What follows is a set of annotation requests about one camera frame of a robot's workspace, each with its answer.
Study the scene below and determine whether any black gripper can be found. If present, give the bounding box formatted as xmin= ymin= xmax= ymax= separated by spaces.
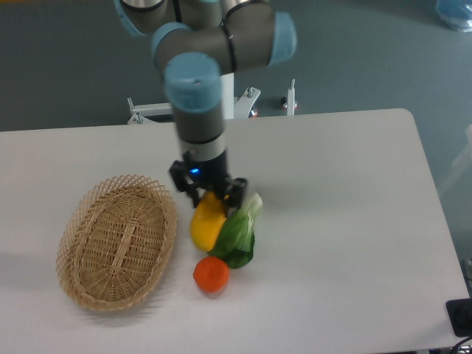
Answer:
xmin=169 ymin=150 xmax=248 ymax=217

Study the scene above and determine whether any yellow mango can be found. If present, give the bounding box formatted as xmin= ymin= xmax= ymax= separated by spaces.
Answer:
xmin=190 ymin=191 xmax=226 ymax=252

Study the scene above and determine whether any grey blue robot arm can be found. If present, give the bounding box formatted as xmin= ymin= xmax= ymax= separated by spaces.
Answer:
xmin=114 ymin=1 xmax=297 ymax=214

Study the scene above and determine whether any woven wicker basket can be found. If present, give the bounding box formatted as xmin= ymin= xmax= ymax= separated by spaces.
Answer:
xmin=56 ymin=175 xmax=177 ymax=311

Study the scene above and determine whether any green bok choy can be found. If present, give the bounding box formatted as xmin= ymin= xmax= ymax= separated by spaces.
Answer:
xmin=207 ymin=192 xmax=263 ymax=269

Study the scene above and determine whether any white robot stand base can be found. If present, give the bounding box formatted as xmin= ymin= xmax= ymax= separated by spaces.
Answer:
xmin=127 ymin=74 xmax=261 ymax=125

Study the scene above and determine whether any orange tangerine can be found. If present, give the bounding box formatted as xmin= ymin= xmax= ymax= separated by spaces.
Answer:
xmin=193 ymin=256 xmax=230 ymax=293

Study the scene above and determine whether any white stand leg with foot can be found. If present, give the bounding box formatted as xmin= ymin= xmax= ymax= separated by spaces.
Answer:
xmin=281 ymin=78 xmax=298 ymax=116

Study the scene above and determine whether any black device at table edge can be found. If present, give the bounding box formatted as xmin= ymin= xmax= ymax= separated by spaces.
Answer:
xmin=445 ymin=298 xmax=471 ymax=337

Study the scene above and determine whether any blue plastic bag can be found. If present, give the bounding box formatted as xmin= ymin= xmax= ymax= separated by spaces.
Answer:
xmin=435 ymin=0 xmax=471 ymax=32

